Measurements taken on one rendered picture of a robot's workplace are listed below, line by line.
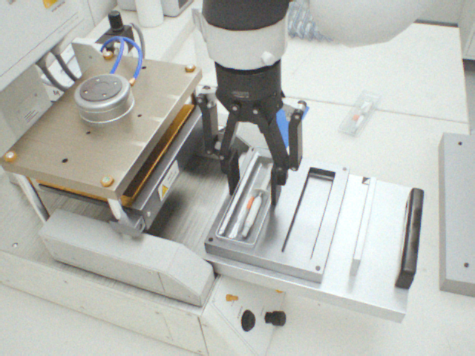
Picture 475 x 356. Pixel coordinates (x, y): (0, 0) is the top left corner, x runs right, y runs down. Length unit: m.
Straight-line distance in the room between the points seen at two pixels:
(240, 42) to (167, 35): 1.03
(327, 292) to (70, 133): 0.41
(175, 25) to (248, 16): 1.10
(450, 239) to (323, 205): 0.33
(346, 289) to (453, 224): 0.39
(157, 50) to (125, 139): 0.83
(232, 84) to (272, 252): 0.23
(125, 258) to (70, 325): 0.30
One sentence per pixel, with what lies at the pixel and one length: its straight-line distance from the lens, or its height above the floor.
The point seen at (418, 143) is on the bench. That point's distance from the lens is 1.17.
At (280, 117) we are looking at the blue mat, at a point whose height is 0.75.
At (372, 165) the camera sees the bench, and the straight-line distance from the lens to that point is 1.08.
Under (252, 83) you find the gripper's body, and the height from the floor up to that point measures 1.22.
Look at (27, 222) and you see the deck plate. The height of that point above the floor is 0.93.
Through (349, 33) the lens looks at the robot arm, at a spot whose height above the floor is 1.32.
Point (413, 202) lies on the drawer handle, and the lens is 0.67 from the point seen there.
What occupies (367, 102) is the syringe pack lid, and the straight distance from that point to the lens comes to 1.22.
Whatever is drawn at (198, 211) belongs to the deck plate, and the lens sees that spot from 0.74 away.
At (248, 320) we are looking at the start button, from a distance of 0.72.
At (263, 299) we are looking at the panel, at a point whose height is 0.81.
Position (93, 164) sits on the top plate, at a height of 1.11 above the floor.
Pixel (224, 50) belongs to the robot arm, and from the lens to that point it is 0.47.
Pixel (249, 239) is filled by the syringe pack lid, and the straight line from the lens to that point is 0.61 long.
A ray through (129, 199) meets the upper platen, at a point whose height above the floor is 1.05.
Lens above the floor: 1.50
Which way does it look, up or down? 47 degrees down
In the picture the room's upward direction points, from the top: 4 degrees counter-clockwise
